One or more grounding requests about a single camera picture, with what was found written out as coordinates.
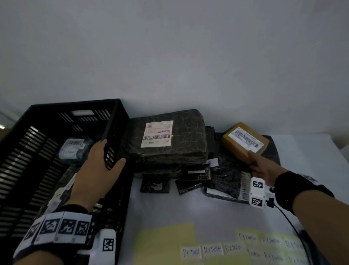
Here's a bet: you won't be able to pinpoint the person's right hand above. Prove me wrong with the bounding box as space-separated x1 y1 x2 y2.
247 150 289 188

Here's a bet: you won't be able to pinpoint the person's left hand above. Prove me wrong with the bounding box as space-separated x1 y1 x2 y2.
70 139 127 211

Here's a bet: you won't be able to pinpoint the brown cardboard box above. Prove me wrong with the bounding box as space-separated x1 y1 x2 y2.
221 122 270 164

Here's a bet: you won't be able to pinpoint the black plastic crate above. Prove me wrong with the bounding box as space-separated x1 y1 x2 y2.
0 98 135 265

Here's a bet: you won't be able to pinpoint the person's left forearm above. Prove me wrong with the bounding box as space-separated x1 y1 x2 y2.
13 250 57 265

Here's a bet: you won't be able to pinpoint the person's right forearm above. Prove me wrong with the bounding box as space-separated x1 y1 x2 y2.
292 188 349 265

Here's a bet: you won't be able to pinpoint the black parcel with side label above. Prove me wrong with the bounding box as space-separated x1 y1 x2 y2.
205 156 252 204

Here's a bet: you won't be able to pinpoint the small black packet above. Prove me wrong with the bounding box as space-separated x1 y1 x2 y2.
140 174 171 194

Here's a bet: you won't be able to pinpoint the narrow black parcel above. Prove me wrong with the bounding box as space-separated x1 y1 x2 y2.
205 126 223 159

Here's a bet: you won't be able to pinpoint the black parcel with handwritten note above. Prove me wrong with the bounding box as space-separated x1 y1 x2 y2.
58 138 95 165

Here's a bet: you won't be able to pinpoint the flat black parcel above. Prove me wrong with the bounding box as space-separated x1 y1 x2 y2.
133 162 211 176

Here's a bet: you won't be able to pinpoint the plain black wristband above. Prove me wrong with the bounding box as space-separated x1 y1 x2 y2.
274 171 335 217

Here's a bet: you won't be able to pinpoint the black parcel with white tags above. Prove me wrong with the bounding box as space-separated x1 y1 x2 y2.
38 166 82 216

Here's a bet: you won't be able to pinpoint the black packet with white strip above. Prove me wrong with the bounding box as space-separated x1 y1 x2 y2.
175 165 212 195

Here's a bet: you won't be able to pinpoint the large black labelled parcel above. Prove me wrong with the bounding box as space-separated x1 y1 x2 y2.
122 109 210 166

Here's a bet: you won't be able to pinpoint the yellow sheet under labels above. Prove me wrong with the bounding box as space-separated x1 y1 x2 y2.
235 229 308 265

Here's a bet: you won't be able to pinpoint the black wristband with marker tags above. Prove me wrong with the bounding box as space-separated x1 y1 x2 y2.
12 204 95 260

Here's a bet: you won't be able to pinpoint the plain yellow paper sheet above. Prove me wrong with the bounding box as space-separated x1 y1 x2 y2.
134 222 197 265

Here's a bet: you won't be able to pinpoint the white wrist camera two markers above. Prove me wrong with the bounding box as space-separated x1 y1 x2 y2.
248 177 266 209

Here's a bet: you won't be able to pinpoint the black cable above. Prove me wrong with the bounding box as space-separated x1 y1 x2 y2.
266 198 314 265

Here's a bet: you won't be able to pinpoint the white wrist camera single marker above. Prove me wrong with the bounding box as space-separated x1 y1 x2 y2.
88 228 117 265

